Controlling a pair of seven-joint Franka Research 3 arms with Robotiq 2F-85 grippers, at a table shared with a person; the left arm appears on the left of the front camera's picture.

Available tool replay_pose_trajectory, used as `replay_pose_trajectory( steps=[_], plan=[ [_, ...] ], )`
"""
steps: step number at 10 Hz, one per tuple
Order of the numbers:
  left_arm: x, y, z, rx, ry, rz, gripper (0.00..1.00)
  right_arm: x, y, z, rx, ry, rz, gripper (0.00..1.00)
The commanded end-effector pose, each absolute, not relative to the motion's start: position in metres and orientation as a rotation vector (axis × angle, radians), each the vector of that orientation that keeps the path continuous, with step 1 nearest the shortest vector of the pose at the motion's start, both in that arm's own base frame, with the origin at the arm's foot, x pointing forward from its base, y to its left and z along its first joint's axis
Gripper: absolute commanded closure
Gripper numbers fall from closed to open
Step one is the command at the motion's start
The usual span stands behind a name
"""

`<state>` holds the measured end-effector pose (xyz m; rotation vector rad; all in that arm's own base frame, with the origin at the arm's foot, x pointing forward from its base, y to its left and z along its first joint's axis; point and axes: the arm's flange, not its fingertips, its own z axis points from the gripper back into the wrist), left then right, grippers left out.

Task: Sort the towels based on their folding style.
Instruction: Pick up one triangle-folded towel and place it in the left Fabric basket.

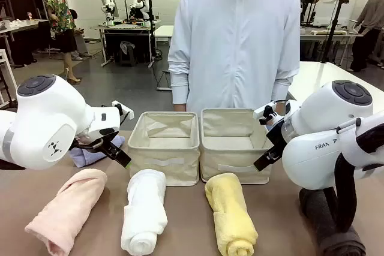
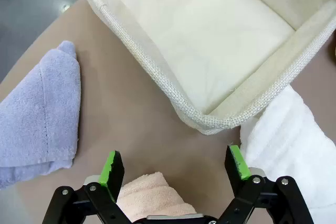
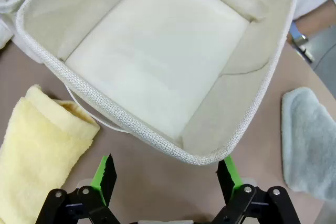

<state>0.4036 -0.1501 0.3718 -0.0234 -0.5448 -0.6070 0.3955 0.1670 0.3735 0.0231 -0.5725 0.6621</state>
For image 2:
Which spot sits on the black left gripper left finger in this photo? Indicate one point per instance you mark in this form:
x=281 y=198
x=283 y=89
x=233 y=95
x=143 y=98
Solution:
x=115 y=174

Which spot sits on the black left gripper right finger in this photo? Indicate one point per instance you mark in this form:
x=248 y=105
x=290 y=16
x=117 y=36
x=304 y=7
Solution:
x=233 y=171

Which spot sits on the pink towel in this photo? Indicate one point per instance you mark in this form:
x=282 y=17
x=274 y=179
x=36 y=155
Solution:
x=149 y=195

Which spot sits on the lavender blue towel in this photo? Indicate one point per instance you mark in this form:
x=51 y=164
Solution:
x=39 y=108

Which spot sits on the white rolled towel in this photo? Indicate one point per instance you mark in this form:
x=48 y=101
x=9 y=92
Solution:
x=283 y=134

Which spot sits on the beige fabric storage basket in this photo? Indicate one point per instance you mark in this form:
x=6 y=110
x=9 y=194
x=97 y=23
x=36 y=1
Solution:
x=197 y=37

